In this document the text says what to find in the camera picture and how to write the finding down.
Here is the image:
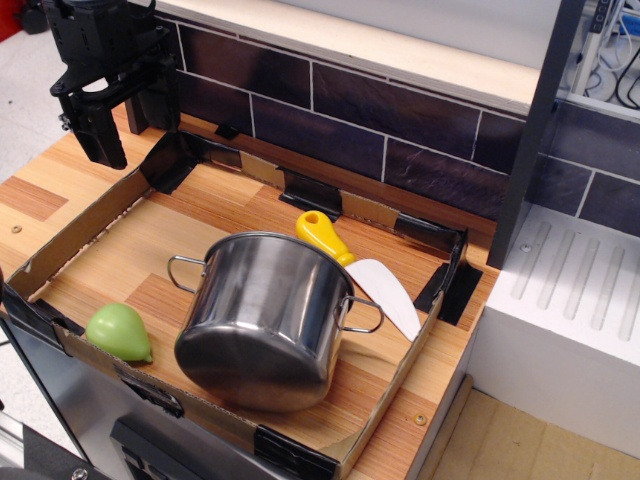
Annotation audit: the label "yellow handled white toy knife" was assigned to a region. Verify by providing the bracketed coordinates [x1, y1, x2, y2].
[295, 210, 422, 341]

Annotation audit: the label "cables behind shelf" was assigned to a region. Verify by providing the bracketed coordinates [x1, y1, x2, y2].
[569, 0, 640, 109]

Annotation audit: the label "green toy pear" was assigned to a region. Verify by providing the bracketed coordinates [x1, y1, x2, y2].
[85, 303, 153, 363]

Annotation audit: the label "white toy sink drainboard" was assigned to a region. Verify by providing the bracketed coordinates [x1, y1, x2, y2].
[468, 206, 639, 456]

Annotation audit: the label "stainless steel pot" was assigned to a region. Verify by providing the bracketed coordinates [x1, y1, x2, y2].
[174, 231, 360, 413]

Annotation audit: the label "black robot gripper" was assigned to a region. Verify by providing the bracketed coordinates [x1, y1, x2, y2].
[43, 1, 180, 169]

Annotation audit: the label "cardboard fence with black tape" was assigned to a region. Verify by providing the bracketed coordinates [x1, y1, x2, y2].
[1, 130, 495, 479]

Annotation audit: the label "dark grey vertical post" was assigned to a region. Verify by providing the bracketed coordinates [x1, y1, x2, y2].
[487, 0, 585, 269]

